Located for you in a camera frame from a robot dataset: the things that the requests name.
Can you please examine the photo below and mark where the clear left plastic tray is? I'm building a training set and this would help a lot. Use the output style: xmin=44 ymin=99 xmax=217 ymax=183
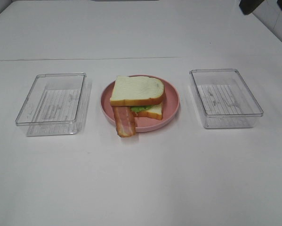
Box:
xmin=15 ymin=73 xmax=91 ymax=137

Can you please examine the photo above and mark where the green lettuce leaf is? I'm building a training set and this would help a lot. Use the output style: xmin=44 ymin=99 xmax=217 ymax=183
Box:
xmin=130 ymin=105 xmax=152 ymax=113

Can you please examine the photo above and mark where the bread slice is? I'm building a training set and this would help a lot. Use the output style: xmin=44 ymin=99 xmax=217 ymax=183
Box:
xmin=132 ymin=103 xmax=163 ymax=120
xmin=110 ymin=76 xmax=165 ymax=106

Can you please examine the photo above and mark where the red bacon strip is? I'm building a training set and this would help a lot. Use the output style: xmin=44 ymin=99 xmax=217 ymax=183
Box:
xmin=112 ymin=106 xmax=136 ymax=137

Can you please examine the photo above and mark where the clear right plastic tray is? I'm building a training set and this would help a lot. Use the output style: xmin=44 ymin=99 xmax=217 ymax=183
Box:
xmin=189 ymin=69 xmax=264 ymax=129

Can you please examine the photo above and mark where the clear plastic tray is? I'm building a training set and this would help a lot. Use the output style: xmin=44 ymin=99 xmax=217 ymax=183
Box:
xmin=15 ymin=73 xmax=91 ymax=137
xmin=189 ymin=69 xmax=264 ymax=129

